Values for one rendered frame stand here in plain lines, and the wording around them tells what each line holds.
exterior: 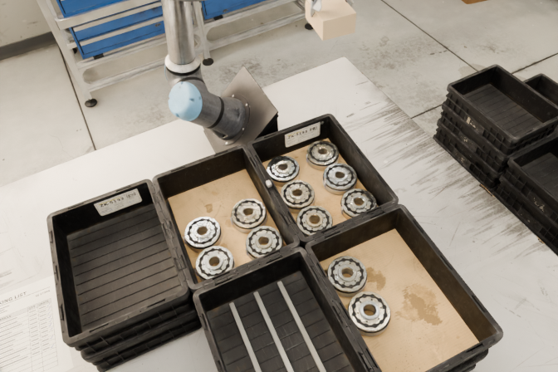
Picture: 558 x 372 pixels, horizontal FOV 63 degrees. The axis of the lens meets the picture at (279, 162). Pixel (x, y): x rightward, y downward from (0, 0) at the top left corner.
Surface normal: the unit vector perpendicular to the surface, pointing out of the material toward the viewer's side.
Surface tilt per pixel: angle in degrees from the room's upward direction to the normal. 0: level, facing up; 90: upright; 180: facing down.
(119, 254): 0
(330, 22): 90
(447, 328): 0
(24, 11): 90
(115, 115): 0
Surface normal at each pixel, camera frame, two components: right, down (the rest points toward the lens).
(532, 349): -0.05, -0.65
